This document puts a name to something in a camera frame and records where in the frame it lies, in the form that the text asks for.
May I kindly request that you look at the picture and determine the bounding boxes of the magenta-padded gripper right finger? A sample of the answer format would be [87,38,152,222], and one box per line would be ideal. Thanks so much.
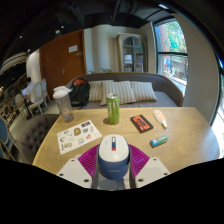
[128,143,172,190]

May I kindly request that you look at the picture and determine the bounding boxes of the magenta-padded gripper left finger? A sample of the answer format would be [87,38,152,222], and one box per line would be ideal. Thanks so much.
[56,143,101,190]

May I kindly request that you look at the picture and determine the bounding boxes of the blue and white computer mouse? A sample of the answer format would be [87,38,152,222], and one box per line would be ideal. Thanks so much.
[97,133,131,181]

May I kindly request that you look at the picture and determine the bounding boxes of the small green and blue pack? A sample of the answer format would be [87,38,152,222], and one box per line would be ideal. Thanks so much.
[149,134,169,149]

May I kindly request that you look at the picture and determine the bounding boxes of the white sticker sheet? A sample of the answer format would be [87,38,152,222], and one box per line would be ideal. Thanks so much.
[56,119,103,156]

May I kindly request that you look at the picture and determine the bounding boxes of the small orange and white tube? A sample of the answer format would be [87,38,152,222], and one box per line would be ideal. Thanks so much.
[152,109,168,129]

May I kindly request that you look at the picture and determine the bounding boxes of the grey tufted chair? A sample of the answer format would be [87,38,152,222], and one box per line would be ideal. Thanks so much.
[18,113,60,165]

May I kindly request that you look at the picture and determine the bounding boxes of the clear shaker bottle white lid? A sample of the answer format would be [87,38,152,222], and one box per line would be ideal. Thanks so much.
[52,85,75,123]

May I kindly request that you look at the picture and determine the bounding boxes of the green drink can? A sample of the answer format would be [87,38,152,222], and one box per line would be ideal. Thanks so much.
[105,92,121,126]

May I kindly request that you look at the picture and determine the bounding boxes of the striped pillow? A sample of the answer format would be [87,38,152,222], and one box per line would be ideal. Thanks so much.
[88,79,114,103]
[129,81,158,103]
[100,80,137,106]

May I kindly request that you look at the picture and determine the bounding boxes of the large curved side window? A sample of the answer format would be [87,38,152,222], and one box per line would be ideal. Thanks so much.
[211,58,224,159]

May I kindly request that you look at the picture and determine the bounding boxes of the grey curved sofa bench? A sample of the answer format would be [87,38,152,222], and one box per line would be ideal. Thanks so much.
[64,71,185,110]

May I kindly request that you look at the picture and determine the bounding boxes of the group of white chairs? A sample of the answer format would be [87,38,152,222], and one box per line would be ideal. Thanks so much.
[13,78,52,118]

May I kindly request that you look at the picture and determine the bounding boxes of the brown wooden door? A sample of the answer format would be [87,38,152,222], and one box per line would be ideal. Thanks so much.
[39,29,88,101]

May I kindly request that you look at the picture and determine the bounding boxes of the tall black framed window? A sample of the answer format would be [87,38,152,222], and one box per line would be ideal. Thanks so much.
[153,18,189,98]

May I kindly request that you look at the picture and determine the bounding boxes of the glass door cabinet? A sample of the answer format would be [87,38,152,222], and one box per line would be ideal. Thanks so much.
[115,32,148,74]

